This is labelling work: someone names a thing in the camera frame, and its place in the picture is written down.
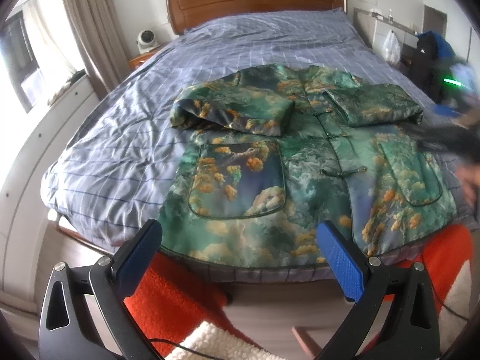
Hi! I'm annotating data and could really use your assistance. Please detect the green floral padded jacket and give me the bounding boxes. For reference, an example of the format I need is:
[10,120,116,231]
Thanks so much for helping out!
[159,64,457,268]

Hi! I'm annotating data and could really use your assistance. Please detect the person's right hand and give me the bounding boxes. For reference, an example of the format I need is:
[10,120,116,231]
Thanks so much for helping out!
[456,164,480,208]

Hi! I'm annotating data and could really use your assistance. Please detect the black and blue backpack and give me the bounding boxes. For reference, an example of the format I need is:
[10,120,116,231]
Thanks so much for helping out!
[408,31,456,102]

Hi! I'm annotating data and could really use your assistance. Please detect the red and white fleece garment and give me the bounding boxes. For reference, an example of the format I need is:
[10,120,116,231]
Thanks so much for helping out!
[124,224,473,359]

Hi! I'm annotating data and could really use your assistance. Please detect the white plastic bag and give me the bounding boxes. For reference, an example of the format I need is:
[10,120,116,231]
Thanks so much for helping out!
[381,30,402,67]

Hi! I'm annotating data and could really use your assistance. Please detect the blue checked duvet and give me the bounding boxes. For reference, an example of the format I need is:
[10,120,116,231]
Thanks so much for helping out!
[41,9,479,283]

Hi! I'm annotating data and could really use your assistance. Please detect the white drawer cabinet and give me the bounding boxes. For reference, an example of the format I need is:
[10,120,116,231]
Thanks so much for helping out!
[1,76,98,302]

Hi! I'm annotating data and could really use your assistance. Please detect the wooden bedside table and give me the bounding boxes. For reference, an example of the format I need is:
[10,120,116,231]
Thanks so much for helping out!
[128,49,159,71]

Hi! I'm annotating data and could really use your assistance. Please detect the white round fan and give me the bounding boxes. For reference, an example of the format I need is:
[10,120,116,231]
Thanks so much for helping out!
[137,29,160,55]

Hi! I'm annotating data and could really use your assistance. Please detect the beige curtain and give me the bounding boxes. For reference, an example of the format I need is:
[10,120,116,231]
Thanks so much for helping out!
[63,0,130,99]

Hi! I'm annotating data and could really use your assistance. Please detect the black cable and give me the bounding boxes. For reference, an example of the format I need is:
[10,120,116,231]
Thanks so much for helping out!
[147,338,222,360]

